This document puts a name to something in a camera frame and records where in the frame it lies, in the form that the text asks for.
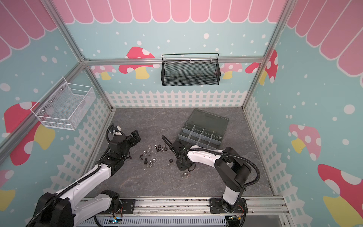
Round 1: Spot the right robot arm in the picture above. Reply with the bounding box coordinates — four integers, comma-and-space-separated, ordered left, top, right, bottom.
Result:
162, 135, 261, 209

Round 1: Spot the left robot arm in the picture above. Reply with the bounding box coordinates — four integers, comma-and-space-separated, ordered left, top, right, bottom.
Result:
27, 124, 141, 227

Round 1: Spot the green compartment organizer box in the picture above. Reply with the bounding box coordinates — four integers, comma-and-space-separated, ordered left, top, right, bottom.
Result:
178, 108, 229, 150

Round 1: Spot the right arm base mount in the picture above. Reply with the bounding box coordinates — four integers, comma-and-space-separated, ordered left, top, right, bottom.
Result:
209, 198, 249, 214

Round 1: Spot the white wire mesh basket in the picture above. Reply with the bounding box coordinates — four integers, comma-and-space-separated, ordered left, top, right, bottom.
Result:
30, 78, 96, 131

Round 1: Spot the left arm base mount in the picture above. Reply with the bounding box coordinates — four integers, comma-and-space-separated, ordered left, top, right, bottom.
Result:
99, 199, 136, 215

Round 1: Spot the aluminium rail frame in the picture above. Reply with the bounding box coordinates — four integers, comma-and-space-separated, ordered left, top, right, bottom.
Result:
73, 195, 294, 227

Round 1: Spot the black wire mesh basket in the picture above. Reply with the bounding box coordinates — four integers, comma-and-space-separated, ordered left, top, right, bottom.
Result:
161, 53, 221, 87

